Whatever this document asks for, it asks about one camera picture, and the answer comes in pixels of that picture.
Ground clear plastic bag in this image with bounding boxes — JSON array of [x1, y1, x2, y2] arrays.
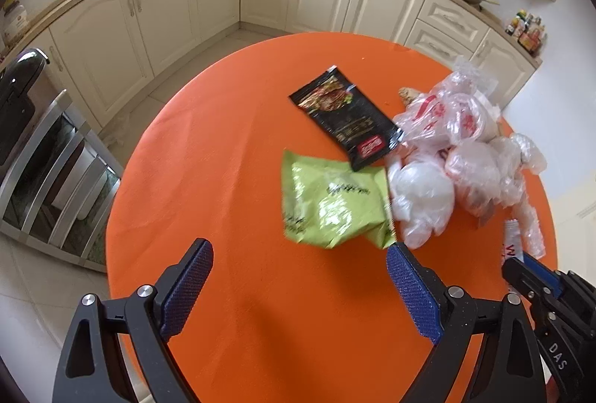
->
[[489, 133, 548, 176], [444, 137, 525, 218]]

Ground metal shelf rack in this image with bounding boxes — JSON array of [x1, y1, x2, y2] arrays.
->
[[1, 90, 123, 273]]

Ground plastic bag red print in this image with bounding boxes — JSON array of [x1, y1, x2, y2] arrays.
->
[[394, 59, 500, 151]]

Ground green snack bag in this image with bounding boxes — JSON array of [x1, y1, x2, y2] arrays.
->
[[281, 151, 397, 250]]

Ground cream kitchen cabinets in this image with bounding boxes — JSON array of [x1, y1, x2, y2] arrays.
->
[[20, 0, 539, 128]]

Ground jar on counter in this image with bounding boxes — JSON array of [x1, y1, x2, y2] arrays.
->
[[2, 0, 29, 46]]

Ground black snack packet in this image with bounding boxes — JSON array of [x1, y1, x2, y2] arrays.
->
[[289, 66, 404, 171]]

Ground condiment bottles group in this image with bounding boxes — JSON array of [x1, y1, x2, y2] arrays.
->
[[505, 10, 548, 58]]

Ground long clear plastic sleeve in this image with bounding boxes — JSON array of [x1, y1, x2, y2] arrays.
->
[[511, 193, 545, 260]]

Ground white plastic bag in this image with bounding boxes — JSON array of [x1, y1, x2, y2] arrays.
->
[[386, 152, 456, 250]]

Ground orange round tablecloth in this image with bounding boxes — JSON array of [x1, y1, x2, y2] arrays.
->
[[105, 31, 559, 403]]

